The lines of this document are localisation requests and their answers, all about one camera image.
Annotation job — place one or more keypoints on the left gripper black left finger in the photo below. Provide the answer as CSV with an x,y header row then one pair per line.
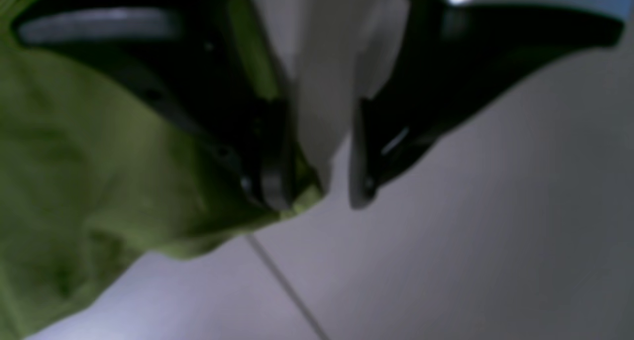
x,y
204,65

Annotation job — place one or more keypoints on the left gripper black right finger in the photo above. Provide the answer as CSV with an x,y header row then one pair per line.
x,y
433,64

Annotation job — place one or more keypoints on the green T-shirt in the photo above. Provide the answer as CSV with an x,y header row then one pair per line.
x,y
92,178

